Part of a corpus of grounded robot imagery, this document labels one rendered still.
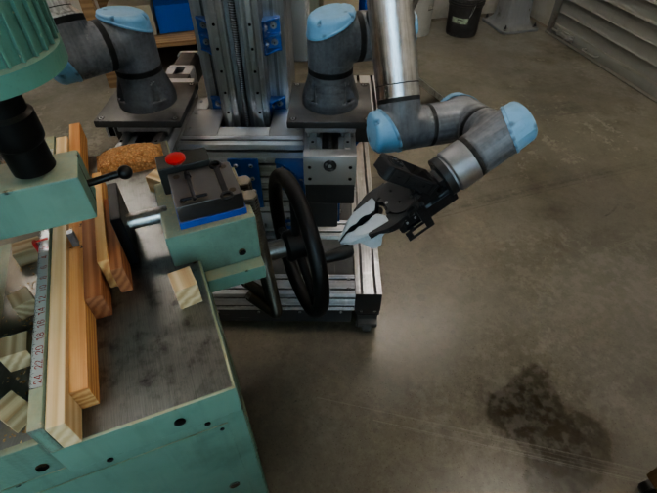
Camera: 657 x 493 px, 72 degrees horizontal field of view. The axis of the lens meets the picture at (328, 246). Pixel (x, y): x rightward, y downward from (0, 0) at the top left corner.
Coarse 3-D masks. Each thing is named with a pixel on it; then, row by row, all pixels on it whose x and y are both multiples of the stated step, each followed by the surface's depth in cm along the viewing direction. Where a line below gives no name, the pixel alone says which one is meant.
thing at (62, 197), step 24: (0, 168) 59; (72, 168) 59; (0, 192) 55; (24, 192) 56; (48, 192) 57; (72, 192) 58; (0, 216) 57; (24, 216) 58; (48, 216) 59; (72, 216) 61; (96, 216) 62
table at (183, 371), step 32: (96, 160) 89; (128, 192) 82; (160, 224) 76; (160, 256) 71; (160, 288) 66; (224, 288) 74; (96, 320) 62; (128, 320) 62; (160, 320) 62; (192, 320) 62; (128, 352) 59; (160, 352) 59; (192, 352) 59; (224, 352) 59; (128, 384) 56; (160, 384) 56; (192, 384) 56; (224, 384) 56; (96, 416) 53; (128, 416) 53; (160, 416) 53; (192, 416) 56; (64, 448) 50; (96, 448) 53; (128, 448) 55
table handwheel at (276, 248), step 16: (272, 176) 83; (288, 176) 77; (272, 192) 90; (288, 192) 75; (272, 208) 94; (304, 208) 73; (304, 224) 72; (288, 240) 83; (304, 240) 72; (320, 240) 72; (272, 256) 83; (288, 256) 84; (304, 256) 85; (320, 256) 72; (288, 272) 96; (304, 272) 84; (320, 272) 73; (304, 288) 93; (320, 288) 74; (304, 304) 89; (320, 304) 77
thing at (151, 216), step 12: (108, 192) 67; (120, 204) 66; (120, 216) 64; (132, 216) 68; (144, 216) 69; (156, 216) 69; (120, 228) 64; (132, 228) 69; (120, 240) 65; (132, 240) 68; (132, 252) 68
